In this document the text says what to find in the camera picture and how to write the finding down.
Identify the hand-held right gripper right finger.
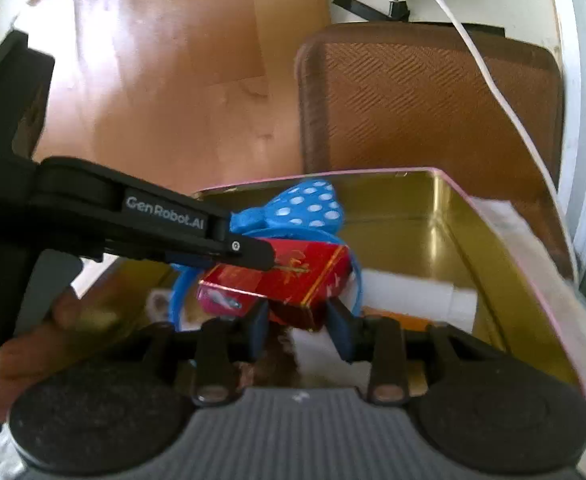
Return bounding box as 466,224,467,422
326,301,480,404

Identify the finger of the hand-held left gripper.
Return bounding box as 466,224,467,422
117,184,277,272

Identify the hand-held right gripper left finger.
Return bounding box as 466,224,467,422
140,302,272,407

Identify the printed picture card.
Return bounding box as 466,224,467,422
233,327,375,392

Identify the red box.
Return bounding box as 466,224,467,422
198,239,353,334

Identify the white plastic bottle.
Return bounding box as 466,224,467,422
360,268,477,329

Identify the gold tin box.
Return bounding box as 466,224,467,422
143,166,586,393

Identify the blue polka dot headband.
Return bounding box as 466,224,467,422
168,177,365,332

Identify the person's left hand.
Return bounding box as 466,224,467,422
0,286,82,427

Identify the brown storage box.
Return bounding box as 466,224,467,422
294,22,568,192

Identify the black strip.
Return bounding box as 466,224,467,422
332,0,393,17

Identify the white cable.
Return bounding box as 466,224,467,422
402,0,560,192

